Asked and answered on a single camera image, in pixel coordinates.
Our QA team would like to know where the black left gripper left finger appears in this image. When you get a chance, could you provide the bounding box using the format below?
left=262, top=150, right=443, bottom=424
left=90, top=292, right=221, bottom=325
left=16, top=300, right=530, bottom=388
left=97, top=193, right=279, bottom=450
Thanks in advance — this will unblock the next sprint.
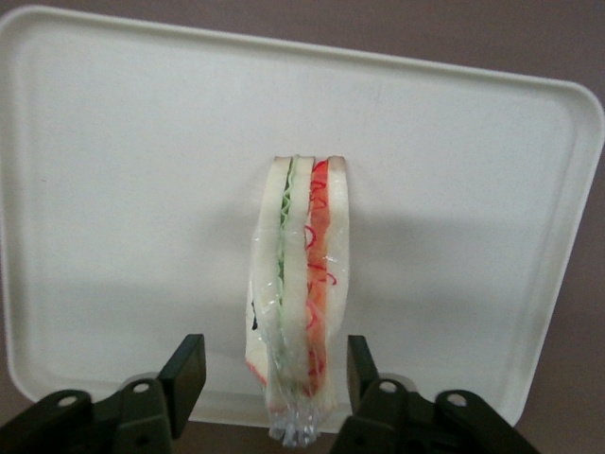
left=0, top=333, right=208, bottom=454

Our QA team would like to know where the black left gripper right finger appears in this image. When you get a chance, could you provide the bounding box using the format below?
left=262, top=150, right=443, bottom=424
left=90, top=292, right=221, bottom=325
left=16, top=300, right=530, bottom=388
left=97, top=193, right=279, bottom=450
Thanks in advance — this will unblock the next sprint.
left=329, top=334, right=541, bottom=454

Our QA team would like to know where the triangle sandwich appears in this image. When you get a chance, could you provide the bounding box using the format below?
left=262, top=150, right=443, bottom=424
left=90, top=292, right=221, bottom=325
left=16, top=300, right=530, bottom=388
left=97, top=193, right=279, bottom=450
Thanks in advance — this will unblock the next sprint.
left=244, top=153, right=352, bottom=448

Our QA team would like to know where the cream plastic tray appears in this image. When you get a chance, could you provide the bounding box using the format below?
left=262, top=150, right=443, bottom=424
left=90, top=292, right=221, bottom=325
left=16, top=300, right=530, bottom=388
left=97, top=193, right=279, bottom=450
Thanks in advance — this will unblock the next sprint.
left=0, top=4, right=605, bottom=432

